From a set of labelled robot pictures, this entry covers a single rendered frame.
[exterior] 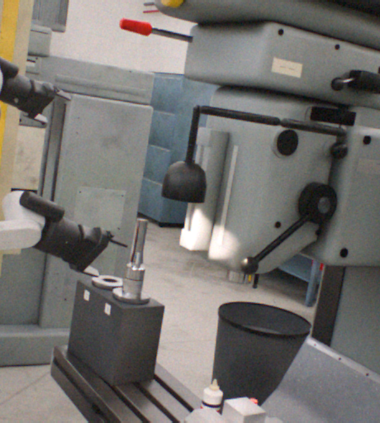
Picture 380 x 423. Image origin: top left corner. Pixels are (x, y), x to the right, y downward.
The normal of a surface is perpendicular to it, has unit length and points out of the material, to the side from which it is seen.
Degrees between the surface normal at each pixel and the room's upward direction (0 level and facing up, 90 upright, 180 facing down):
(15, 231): 117
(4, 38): 90
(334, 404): 63
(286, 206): 90
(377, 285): 90
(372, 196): 90
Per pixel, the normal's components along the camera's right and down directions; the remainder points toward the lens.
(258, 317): 0.00, 0.09
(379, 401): -0.68, -0.48
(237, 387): -0.44, 0.13
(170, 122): -0.84, -0.06
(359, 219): 0.51, 0.22
